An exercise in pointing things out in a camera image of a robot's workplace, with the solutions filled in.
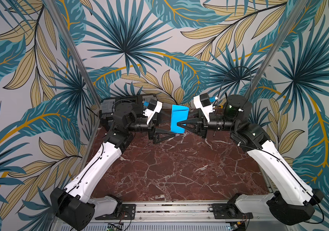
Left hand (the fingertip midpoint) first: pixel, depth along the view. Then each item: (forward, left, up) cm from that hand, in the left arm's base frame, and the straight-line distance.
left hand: (173, 129), depth 56 cm
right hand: (0, -1, +5) cm, 5 cm away
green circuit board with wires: (-29, +27, -44) cm, 59 cm away
